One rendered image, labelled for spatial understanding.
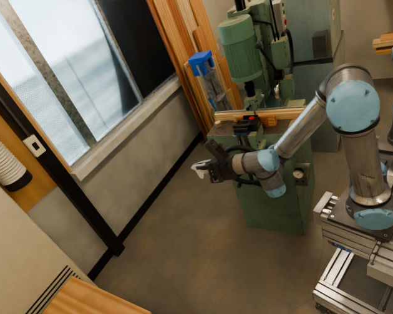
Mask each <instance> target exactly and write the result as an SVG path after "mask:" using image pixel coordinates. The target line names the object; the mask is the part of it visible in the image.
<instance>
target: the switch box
mask: <svg viewBox="0 0 393 314"><path fill-rule="evenodd" d="M282 3H284V0H274V1H273V2H272V5H273V11H274V16H275V19H276V25H277V29H278V33H280V32H284V30H285V29H286V27H287V25H286V24H285V23H284V20H285V19H286V13H285V14H283V10H284V11H285V7H284V6H282ZM283 7H284V8H283ZM269 9H270V14H271V21H272V25H273V29H274V33H275V34H276V29H275V26H274V20H273V15H272V11H271V5H269ZM283 16H284V17H283ZM285 26H286V27H285Z"/></svg>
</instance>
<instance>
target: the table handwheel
mask: <svg viewBox="0 0 393 314"><path fill-rule="evenodd" d="M235 150H242V151H245V153H247V152H253V151H257V150H255V149H253V148H251V147H249V146H244V145H234V146H230V147H228V148H227V149H225V151H226V152H227V153H229V152H231V151H235ZM234 180H235V181H237V182H239V181H240V180H241V178H238V179H234ZM242 180H243V182H242V184H248V185H254V184H259V183H260V182H259V180H258V179H256V180H246V179H242Z"/></svg>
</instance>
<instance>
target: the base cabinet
mask: <svg viewBox="0 0 393 314"><path fill-rule="evenodd" d="M296 163H309V164H310V168H311V175H310V179H309V184H308V186H295V185H294V180H293V170H294V168H295V166H296ZM239 178H241V179H246V180H250V179H249V176H248V174H242V175H241V176H240V177H239ZM232 182H233V185H234V188H235V191H236V195H237V197H238V200H239V203H240V206H241V210H242V212H243V215H244V218H245V221H246V225H247V226H248V227H256V228H261V229H269V230H273V231H281V232H289V233H293V234H301V235H304V233H305V230H306V224H307V220H308V214H309V208H310V205H311V199H312V195H313V189H314V184H315V177H314V166H313V156H312V150H311V139H310V137H309V138H308V139H307V140H306V141H305V143H303V144H302V145H301V146H300V147H299V148H298V150H297V151H296V152H295V153H294V154H293V158H292V160H287V162H285V164H284V173H283V182H284V183H285V186H286V191H285V193H284V194H283V195H282V196H280V197H275V198H272V197H269V196H268V195H267V194H266V192H265V191H264V190H263V188H262V187H259V186H255V185H248V184H242V185H241V187H240V188H237V184H238V182H237V181H235V180H233V179H232Z"/></svg>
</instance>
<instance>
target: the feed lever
mask: <svg viewBox="0 0 393 314"><path fill-rule="evenodd" d="M261 46H262V44H261V42H256V43H255V48H256V49H259V50H260V51H261V53H262V54H263V55H264V57H265V58H266V60H267V61H268V62H269V64H270V65H271V66H272V68H273V69H274V74H273V75H274V79H275V80H283V79H284V70H283V69H279V70H277V69H276V67H275V66H274V65H273V63H272V62H271V61H270V59H269V57H268V56H267V55H266V53H265V52H264V50H263V49H262V48H261Z"/></svg>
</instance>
